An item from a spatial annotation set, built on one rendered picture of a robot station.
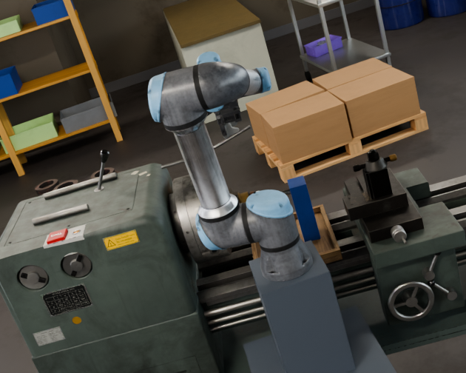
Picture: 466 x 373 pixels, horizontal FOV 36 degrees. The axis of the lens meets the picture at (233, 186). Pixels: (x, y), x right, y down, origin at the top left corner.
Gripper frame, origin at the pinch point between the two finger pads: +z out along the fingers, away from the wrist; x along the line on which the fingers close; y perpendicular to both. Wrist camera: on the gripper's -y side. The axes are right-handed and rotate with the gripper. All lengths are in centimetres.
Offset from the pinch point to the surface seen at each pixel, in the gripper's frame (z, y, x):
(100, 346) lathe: 34, -60, -48
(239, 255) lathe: 43.7, -7.4, -18.8
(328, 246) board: 34, 25, -32
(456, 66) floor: 274, 200, 286
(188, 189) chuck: 5.5, -16.5, -14.4
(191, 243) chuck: 15.9, -20.3, -29.1
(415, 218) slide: 20, 53, -40
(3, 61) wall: 243, -217, 439
